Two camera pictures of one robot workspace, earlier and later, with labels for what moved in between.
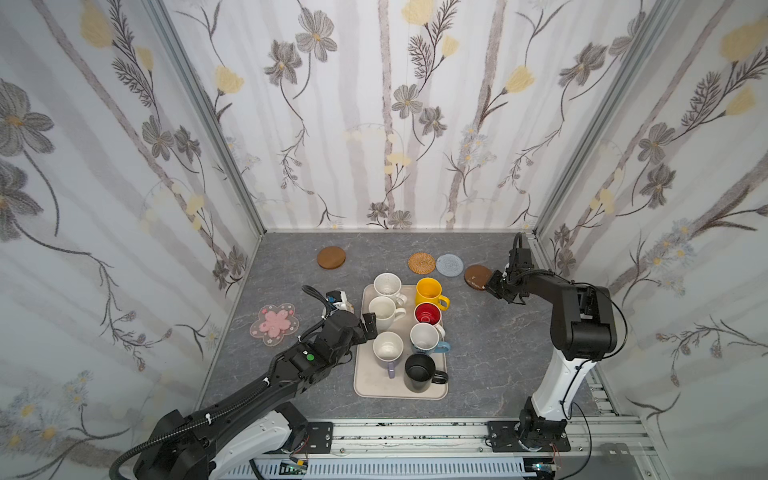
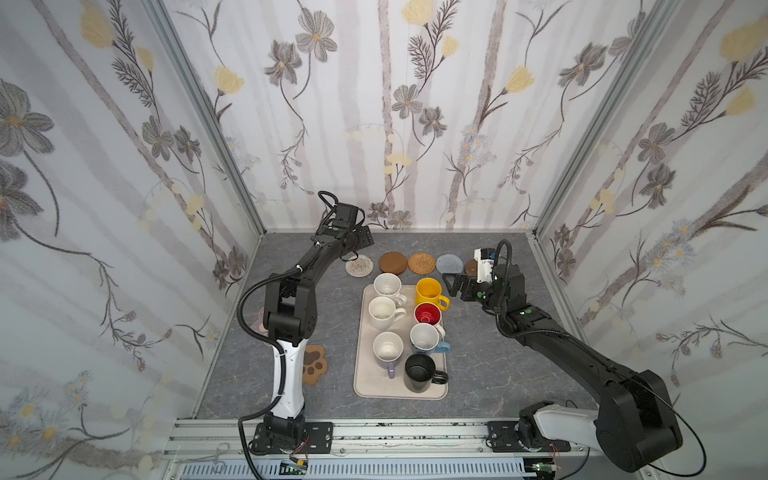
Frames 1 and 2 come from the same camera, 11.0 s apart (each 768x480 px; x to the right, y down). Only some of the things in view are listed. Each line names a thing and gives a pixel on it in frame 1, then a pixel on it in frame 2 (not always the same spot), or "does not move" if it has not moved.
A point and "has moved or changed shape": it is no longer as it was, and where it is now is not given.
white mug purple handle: [388, 347] does not move
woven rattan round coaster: [421, 263] does not move
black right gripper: [502, 285] to [470, 288]
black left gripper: [366, 327] to [363, 237]
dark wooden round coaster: [331, 257] has moved or changed shape
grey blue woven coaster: [449, 265] does not move
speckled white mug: [388, 284] does not move
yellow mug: [430, 290] does not move
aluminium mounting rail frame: [604, 432] does not move
